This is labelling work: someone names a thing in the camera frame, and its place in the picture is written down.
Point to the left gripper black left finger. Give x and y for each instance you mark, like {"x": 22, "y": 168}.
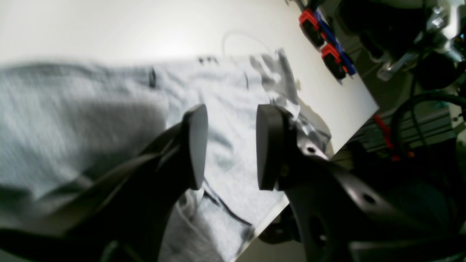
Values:
{"x": 123, "y": 217}

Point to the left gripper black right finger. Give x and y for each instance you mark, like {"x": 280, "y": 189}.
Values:
{"x": 340, "y": 218}

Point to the grey T-shirt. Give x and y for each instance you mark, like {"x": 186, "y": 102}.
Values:
{"x": 63, "y": 125}

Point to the blue red clamp middle left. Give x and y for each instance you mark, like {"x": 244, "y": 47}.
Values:
{"x": 337, "y": 61}

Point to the red black clamp top left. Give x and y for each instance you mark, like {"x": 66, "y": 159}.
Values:
{"x": 311, "y": 28}

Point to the aluminium rail behind table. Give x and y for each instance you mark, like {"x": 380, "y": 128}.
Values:
{"x": 437, "y": 123}

